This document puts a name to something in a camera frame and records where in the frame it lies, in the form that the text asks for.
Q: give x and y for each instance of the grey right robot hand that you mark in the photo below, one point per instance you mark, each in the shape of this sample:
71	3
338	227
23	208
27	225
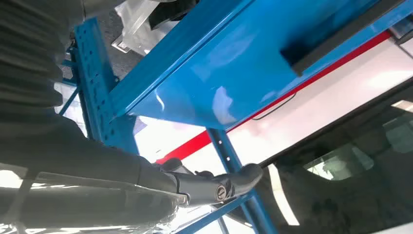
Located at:
80	155

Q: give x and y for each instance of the blue metal shelf rack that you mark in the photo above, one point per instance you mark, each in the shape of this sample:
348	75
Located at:
226	64

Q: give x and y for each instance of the red barrier belt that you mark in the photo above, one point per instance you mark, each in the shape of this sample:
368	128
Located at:
190	147

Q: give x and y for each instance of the white car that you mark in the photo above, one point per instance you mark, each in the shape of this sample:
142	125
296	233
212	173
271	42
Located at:
322	106

